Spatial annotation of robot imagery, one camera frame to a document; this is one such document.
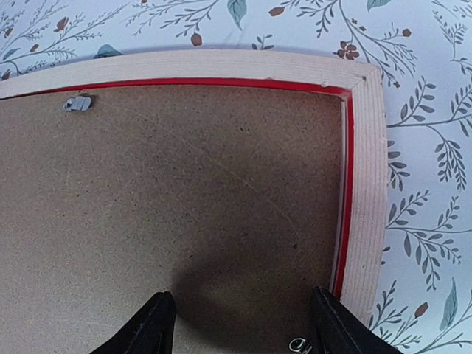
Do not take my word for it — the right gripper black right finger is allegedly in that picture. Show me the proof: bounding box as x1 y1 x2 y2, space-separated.
310 287 400 354

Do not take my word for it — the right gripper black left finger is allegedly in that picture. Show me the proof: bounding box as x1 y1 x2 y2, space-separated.
91 291 176 354

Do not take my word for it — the red wooden picture frame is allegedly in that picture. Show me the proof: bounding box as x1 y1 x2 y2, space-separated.
1 49 389 324

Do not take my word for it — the brown cardboard backing board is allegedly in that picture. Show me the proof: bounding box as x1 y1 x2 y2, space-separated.
1 86 341 353

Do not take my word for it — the floral patterned table cover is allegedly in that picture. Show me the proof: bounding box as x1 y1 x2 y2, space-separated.
1 1 471 353

